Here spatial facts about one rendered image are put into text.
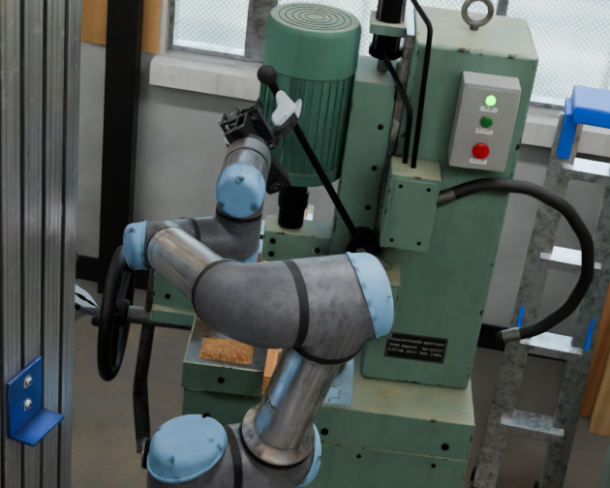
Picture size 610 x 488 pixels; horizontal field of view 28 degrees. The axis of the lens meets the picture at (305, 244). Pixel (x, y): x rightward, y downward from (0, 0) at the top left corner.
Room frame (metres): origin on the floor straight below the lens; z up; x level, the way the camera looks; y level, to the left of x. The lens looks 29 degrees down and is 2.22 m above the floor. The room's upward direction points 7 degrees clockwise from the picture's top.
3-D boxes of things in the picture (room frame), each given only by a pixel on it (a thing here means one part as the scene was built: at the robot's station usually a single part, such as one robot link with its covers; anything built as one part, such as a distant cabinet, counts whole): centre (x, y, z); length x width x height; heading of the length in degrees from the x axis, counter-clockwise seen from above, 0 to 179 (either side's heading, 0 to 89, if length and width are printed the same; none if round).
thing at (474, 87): (2.00, -0.29, 1.40); 0.10 x 0.06 x 0.16; 90
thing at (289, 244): (2.14, 0.01, 1.03); 0.14 x 0.07 x 0.09; 90
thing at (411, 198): (1.99, -0.18, 1.22); 0.09 x 0.08 x 0.15; 90
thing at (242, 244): (1.72, 0.13, 1.26); 0.11 x 0.08 x 0.11; 115
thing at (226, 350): (1.92, 0.12, 0.91); 0.10 x 0.07 x 0.02; 90
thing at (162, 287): (2.17, 0.23, 0.91); 0.15 x 0.14 x 0.09; 0
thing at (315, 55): (2.14, 0.03, 1.35); 0.18 x 0.18 x 0.31
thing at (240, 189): (1.72, 0.11, 1.36); 0.11 x 0.08 x 0.09; 0
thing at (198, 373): (2.17, 0.14, 0.87); 0.61 x 0.30 x 0.06; 0
